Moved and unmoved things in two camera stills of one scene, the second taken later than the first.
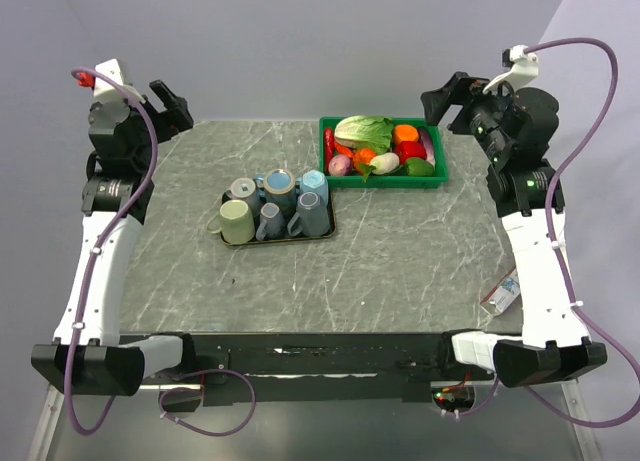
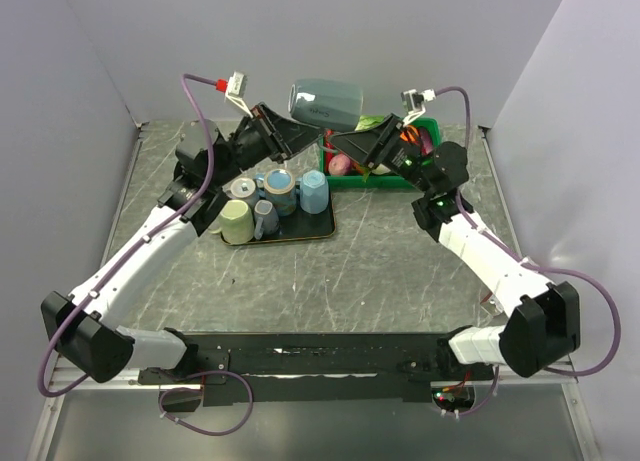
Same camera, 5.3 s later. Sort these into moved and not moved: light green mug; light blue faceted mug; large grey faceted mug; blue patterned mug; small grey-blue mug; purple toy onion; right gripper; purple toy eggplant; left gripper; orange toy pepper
Moved: large grey faceted mug; small grey-blue mug; left gripper; right gripper
Not moved: purple toy eggplant; blue patterned mug; purple toy onion; light blue faceted mug; orange toy pepper; light green mug
